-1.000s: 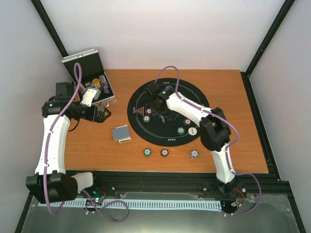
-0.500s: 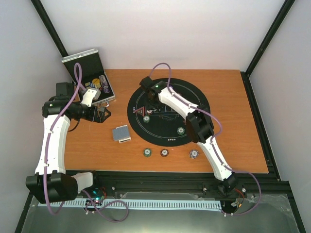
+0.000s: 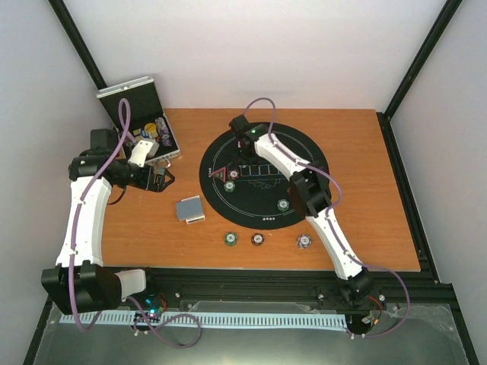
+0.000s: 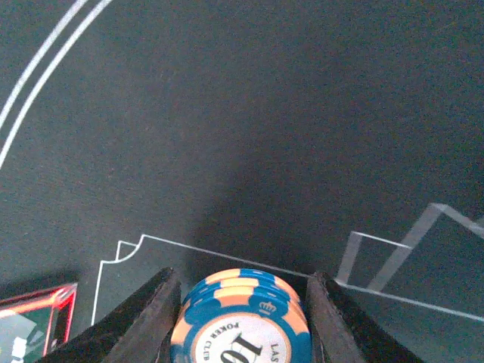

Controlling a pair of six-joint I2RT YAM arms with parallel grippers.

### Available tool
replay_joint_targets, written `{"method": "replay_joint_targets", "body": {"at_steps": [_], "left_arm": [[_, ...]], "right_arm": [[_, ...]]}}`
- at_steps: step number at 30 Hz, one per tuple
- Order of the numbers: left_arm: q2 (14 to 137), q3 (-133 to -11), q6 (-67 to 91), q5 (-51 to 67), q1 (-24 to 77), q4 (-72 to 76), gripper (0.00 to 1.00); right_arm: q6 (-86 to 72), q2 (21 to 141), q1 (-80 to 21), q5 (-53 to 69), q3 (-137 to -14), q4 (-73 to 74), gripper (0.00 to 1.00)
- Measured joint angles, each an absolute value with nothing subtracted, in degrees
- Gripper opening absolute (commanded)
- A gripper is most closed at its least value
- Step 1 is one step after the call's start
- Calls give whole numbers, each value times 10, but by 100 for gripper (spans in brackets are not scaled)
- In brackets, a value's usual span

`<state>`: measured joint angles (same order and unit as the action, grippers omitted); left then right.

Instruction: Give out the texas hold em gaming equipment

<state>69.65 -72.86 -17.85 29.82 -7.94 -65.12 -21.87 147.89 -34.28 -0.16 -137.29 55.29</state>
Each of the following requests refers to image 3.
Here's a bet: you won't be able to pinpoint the blue poker chip stack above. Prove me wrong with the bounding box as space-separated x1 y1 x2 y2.
297 234 312 249

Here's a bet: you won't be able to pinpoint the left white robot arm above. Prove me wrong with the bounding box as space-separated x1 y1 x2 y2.
41 129 175 315

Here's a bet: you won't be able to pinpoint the brown poker chip stack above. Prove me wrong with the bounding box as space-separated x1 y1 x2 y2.
251 233 265 246

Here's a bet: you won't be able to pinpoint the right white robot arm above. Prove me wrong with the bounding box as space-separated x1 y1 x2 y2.
229 115 374 307

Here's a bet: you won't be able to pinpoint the chips inside case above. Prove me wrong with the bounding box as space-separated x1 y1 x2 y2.
132 117 174 147

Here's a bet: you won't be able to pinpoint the round black poker mat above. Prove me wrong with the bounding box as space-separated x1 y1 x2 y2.
199 131 303 230

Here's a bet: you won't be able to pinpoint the aluminium poker case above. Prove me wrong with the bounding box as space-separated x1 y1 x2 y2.
97 76 180 168

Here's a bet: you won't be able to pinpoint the green poker chip stack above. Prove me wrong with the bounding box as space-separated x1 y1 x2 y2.
224 232 238 247

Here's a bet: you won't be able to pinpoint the red triangular all-in button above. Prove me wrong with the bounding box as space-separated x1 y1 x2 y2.
209 167 228 183

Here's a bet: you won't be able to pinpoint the light blue cable duct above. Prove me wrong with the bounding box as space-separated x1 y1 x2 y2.
59 309 347 332

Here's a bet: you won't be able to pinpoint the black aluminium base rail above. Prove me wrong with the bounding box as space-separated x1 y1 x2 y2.
136 268 460 313

